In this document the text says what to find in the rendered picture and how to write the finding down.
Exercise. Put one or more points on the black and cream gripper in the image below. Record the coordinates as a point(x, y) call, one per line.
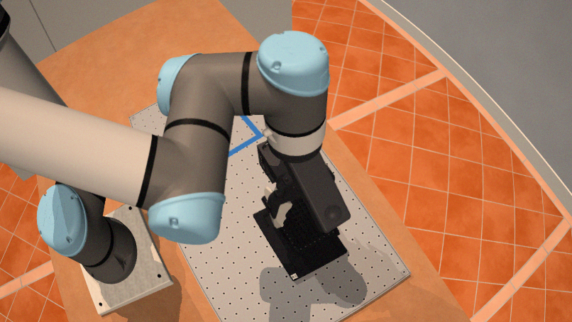
point(279, 199)

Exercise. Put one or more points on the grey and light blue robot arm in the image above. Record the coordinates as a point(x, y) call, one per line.
point(178, 178)

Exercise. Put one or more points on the blue tape outline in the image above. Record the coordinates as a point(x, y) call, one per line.
point(248, 142)

